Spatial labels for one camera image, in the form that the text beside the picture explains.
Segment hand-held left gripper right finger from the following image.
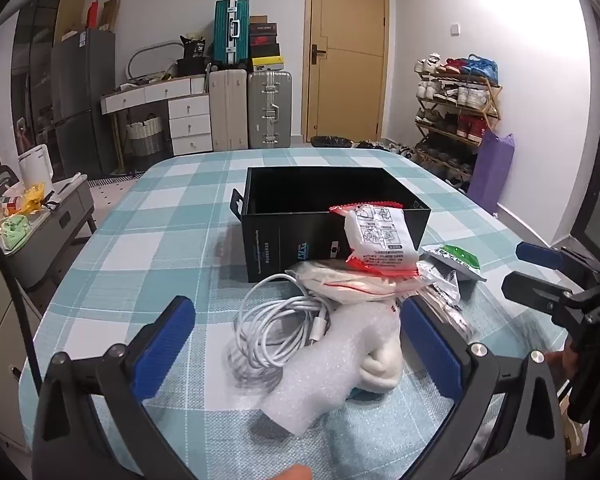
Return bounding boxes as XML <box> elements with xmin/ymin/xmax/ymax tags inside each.
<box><xmin>400</xmin><ymin>294</ymin><xmax>566</xmax><ymax>480</ymax></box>

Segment wooden shoe rack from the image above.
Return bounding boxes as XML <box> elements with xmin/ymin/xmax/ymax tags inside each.
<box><xmin>414</xmin><ymin>52</ymin><xmax>502</xmax><ymax>193</ymax></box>

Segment bagged cream rope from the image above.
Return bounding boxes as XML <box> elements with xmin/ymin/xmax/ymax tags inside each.
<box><xmin>286</xmin><ymin>259</ymin><xmax>431</xmax><ymax>306</ymax></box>

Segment black cable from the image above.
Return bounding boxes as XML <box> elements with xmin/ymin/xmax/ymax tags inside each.
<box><xmin>0</xmin><ymin>220</ymin><xmax>46</xmax><ymax>391</ymax></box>

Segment wooden door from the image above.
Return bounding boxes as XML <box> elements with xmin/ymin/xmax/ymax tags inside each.
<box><xmin>305</xmin><ymin>0</ymin><xmax>390</xmax><ymax>143</ymax></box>

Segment oval mirror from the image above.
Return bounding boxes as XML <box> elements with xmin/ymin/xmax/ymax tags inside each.
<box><xmin>127</xmin><ymin>40</ymin><xmax>186</xmax><ymax>81</ymax></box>

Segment silver suitcase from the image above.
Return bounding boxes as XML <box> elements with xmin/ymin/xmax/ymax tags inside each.
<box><xmin>247</xmin><ymin>71</ymin><xmax>293</xmax><ymax>150</ymax></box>

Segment red and white packet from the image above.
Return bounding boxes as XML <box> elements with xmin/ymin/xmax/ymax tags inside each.
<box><xmin>328</xmin><ymin>201</ymin><xmax>421</xmax><ymax>277</ymax></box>

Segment dark tall cabinet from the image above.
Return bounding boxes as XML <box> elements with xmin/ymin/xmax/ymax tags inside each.
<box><xmin>10</xmin><ymin>0</ymin><xmax>88</xmax><ymax>171</ymax></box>

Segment white charging cable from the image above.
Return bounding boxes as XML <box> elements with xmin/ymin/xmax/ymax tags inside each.
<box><xmin>227</xmin><ymin>272</ymin><xmax>331</xmax><ymax>381</ymax></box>

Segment black cardboard box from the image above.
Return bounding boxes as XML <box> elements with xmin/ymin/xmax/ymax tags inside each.
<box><xmin>230</xmin><ymin>166</ymin><xmax>432</xmax><ymax>283</ymax></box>

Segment green and white packet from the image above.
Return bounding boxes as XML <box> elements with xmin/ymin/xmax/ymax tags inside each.
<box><xmin>420</xmin><ymin>243</ymin><xmax>487</xmax><ymax>306</ymax></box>

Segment person's left hand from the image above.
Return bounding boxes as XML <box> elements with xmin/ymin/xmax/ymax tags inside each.
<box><xmin>269</xmin><ymin>464</ymin><xmax>314</xmax><ymax>480</ymax></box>

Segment white kettle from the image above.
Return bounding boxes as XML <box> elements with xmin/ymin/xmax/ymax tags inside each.
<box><xmin>17</xmin><ymin>144</ymin><xmax>55</xmax><ymax>186</ymax></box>

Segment person's right hand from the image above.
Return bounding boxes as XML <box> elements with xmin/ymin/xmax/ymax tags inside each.
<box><xmin>544</xmin><ymin>349</ymin><xmax>581</xmax><ymax>378</ymax></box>

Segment woven basket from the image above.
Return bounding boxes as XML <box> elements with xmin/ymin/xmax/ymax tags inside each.
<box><xmin>125</xmin><ymin>116</ymin><xmax>163</xmax><ymax>157</ymax></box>

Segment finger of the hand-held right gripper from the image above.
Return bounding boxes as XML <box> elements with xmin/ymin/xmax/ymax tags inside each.
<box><xmin>516</xmin><ymin>241</ymin><xmax>600</xmax><ymax>282</ymax></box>
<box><xmin>501</xmin><ymin>270</ymin><xmax>600</xmax><ymax>332</ymax></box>

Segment grey refrigerator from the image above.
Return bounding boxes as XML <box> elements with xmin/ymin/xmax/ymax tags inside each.
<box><xmin>50</xmin><ymin>27</ymin><xmax>118</xmax><ymax>178</ymax></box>

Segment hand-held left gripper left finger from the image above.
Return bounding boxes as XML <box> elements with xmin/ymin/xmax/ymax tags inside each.
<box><xmin>32</xmin><ymin>295</ymin><xmax>197</xmax><ymax>480</ymax></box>

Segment white plush toy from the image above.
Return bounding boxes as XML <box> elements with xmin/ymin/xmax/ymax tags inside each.
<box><xmin>359</xmin><ymin>344</ymin><xmax>404</xmax><ymax>392</ymax></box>

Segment beige suitcase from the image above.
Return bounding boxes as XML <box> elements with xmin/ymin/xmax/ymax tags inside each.
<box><xmin>208</xmin><ymin>67</ymin><xmax>249</xmax><ymax>152</ymax></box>

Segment teal checked tablecloth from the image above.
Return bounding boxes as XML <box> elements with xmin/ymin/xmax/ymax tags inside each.
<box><xmin>17</xmin><ymin>147</ymin><xmax>596</xmax><ymax>480</ymax></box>

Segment teal suitcase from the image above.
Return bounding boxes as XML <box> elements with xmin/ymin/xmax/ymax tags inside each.
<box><xmin>214</xmin><ymin>0</ymin><xmax>251</xmax><ymax>67</ymax></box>

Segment white desk with drawers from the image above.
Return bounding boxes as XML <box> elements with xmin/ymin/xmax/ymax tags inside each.
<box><xmin>100</xmin><ymin>74</ymin><xmax>213</xmax><ymax>171</ymax></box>

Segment stack of shoe boxes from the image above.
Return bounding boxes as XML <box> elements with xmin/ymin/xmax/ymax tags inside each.
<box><xmin>248</xmin><ymin>15</ymin><xmax>285</xmax><ymax>72</ymax></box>

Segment yellow snack bag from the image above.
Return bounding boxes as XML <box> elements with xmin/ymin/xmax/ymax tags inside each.
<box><xmin>12</xmin><ymin>182</ymin><xmax>48</xmax><ymax>216</ymax></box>

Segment grey side cart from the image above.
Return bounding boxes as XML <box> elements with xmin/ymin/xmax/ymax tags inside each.
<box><xmin>0</xmin><ymin>172</ymin><xmax>97</xmax><ymax>291</ymax></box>

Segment white foam sheet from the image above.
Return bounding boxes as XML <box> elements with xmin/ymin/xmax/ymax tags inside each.
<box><xmin>265</xmin><ymin>300</ymin><xmax>403</xmax><ymax>436</ymax></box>

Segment purple bag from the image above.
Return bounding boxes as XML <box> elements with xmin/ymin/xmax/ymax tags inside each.
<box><xmin>467</xmin><ymin>130</ymin><xmax>515</xmax><ymax>216</ymax></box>

